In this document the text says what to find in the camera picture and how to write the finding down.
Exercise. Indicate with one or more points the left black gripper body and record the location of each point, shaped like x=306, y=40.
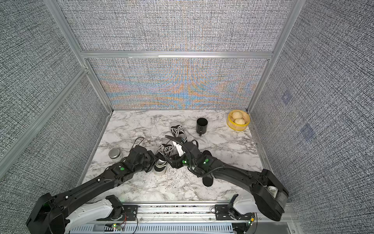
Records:
x=151, y=159

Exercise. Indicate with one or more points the steamed bun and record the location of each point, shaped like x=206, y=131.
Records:
x=240, y=121
x=236, y=115

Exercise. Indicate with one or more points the yellow bamboo steamer basket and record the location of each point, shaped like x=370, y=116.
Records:
x=233, y=126

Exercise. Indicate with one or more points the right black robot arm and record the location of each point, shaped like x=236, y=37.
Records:
x=269, y=194

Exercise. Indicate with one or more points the lower steamed bun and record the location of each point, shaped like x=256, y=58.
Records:
x=240, y=121

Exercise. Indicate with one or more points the black shoe insole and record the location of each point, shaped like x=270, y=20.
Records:
x=207, y=180

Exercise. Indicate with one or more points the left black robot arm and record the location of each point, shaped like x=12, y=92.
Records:
x=50, y=213

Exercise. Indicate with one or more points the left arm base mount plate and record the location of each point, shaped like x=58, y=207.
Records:
x=126, y=212

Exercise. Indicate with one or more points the upper steamed bun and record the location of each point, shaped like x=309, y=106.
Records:
x=236, y=115

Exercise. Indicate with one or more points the aluminium front rail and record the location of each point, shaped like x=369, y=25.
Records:
x=157, y=212

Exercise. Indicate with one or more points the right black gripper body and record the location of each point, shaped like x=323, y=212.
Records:
x=176, y=158

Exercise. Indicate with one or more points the black canvas sneaker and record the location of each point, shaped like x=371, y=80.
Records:
x=165, y=151
x=177, y=130

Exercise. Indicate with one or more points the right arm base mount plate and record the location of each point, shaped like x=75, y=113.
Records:
x=224, y=212

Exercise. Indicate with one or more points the white slotted cable duct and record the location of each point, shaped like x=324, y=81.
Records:
x=157, y=228

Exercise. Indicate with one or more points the black metal mug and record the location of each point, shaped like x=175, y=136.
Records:
x=201, y=126

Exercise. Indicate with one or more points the small silver round tin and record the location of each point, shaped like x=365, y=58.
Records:
x=115, y=155

